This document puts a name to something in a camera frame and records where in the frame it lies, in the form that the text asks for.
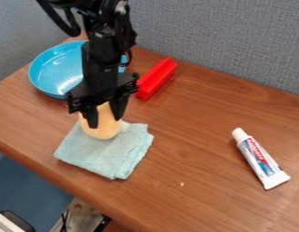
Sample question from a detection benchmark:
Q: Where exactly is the red plastic block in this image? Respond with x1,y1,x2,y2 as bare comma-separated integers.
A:
136,57,177,101

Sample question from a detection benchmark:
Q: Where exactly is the white toothpaste tube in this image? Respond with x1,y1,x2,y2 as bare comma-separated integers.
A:
232,128,291,190

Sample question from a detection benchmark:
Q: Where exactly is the blue plate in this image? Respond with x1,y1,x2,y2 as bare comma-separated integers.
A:
28,40,128,101

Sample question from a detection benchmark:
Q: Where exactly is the grey table leg base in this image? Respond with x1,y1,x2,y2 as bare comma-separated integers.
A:
49,198,111,232

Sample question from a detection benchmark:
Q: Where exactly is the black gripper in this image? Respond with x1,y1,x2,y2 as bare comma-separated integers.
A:
65,41,139,129

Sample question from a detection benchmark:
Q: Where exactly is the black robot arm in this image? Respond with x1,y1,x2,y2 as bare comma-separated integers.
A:
36,0,139,129

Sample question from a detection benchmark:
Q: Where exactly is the light blue cloth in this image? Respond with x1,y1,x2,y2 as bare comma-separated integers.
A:
55,122,153,179

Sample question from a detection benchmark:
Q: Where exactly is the white black object corner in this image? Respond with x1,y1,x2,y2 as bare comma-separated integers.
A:
0,210,36,232

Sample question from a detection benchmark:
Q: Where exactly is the black cable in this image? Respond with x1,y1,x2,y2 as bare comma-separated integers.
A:
34,0,84,38

